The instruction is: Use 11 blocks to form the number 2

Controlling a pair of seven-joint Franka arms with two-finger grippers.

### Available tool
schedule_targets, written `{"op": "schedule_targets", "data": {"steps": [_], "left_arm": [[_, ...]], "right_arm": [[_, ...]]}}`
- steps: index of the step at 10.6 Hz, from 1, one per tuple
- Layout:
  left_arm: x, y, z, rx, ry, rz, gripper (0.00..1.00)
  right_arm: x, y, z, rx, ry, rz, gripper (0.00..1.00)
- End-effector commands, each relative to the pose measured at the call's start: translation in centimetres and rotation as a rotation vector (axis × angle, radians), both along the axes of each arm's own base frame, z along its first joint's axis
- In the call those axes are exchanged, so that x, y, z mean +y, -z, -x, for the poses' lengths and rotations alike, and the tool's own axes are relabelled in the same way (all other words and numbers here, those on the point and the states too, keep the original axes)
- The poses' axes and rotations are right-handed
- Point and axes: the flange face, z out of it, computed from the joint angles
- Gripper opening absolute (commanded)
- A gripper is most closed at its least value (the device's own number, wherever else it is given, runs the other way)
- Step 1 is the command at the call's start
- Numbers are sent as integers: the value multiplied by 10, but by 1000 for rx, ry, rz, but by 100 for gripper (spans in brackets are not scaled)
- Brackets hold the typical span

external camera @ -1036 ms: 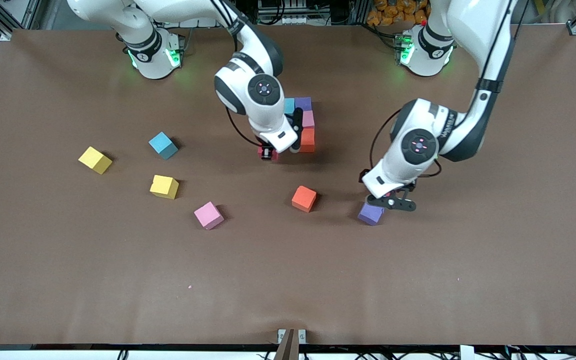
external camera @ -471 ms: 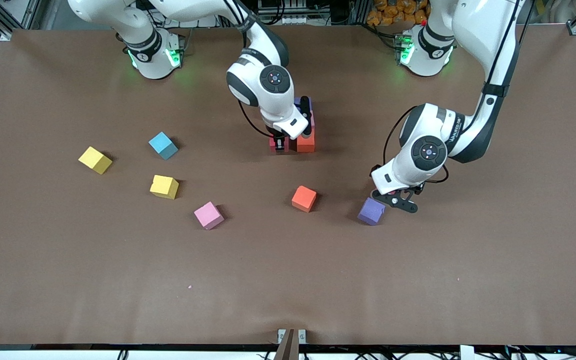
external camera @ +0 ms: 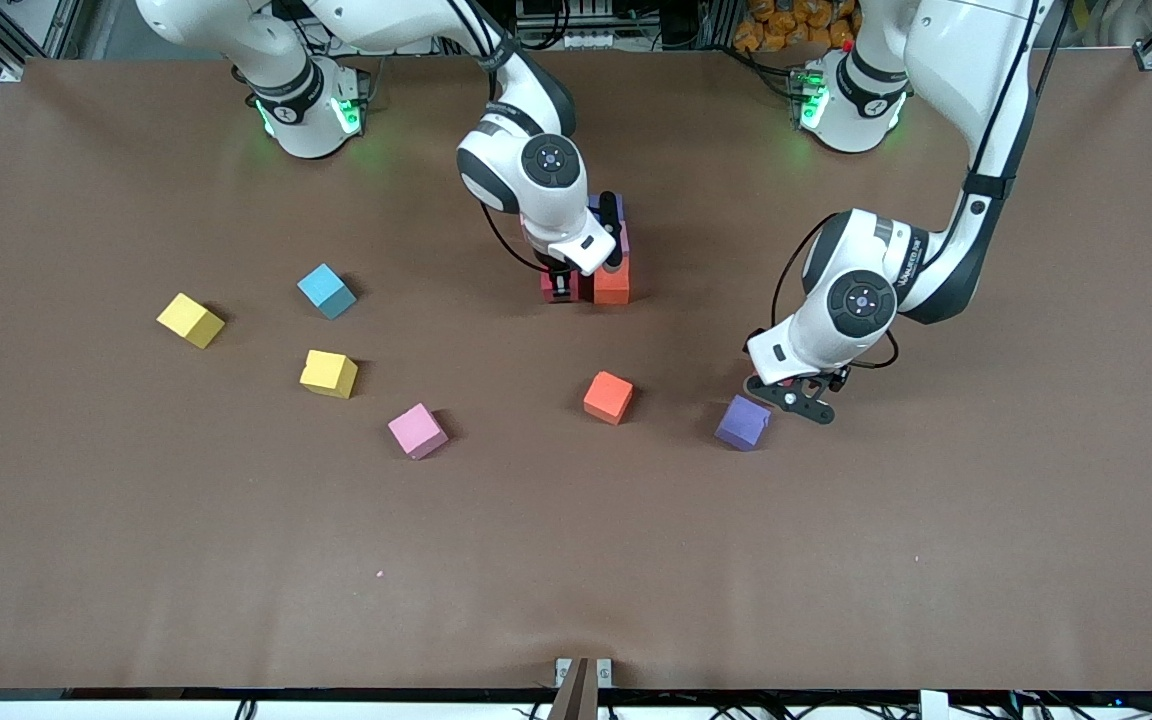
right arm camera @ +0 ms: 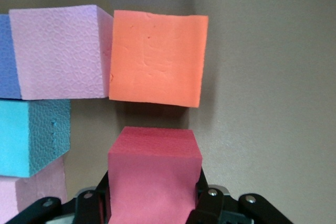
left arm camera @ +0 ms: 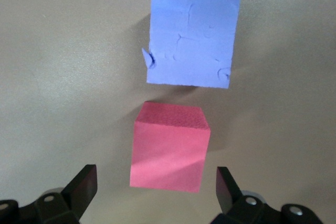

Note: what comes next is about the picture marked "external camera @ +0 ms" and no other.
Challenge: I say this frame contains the orange foam cube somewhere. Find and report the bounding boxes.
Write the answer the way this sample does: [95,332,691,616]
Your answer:
[583,371,635,426]
[592,262,632,307]

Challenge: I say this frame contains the white electrical device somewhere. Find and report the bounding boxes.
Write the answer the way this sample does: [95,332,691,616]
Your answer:
[514,0,619,51]

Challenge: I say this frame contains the blue foam cube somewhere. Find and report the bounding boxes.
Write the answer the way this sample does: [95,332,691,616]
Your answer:
[297,263,358,321]

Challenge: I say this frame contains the yellow foam cube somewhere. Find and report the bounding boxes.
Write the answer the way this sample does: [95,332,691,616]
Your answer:
[299,349,359,400]
[156,292,227,350]

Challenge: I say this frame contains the brown table cover sheet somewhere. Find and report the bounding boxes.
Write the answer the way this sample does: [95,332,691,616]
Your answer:
[0,48,1152,693]

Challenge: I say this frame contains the orange packed items pile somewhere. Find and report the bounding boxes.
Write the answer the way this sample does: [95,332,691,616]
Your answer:
[733,0,859,53]

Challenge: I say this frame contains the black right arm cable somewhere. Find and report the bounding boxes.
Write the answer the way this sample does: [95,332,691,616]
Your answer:
[479,200,547,273]

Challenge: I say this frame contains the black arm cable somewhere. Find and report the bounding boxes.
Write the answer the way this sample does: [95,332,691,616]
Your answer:
[771,212,837,331]
[479,200,547,273]

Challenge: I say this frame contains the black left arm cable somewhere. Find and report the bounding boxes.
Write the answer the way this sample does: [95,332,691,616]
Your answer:
[771,212,837,331]

